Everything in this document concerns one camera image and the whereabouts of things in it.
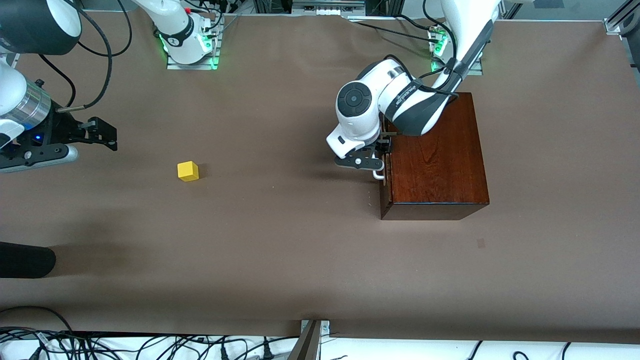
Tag yellow cube block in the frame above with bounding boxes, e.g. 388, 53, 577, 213
177, 161, 200, 183

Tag dark brown wooden drawer cabinet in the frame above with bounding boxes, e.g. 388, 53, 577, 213
378, 91, 490, 221

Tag black rounded cylinder object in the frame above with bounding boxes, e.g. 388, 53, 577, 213
0, 242, 57, 279

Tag black cable with metal plug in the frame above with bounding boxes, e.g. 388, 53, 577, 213
56, 0, 114, 112

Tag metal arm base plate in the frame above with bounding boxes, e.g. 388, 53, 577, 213
430, 30, 484, 76
166, 30, 221, 71

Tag aluminium frame rail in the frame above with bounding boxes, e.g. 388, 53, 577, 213
604, 0, 640, 36
252, 0, 401, 19

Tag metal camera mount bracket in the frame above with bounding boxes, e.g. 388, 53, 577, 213
287, 319, 331, 360

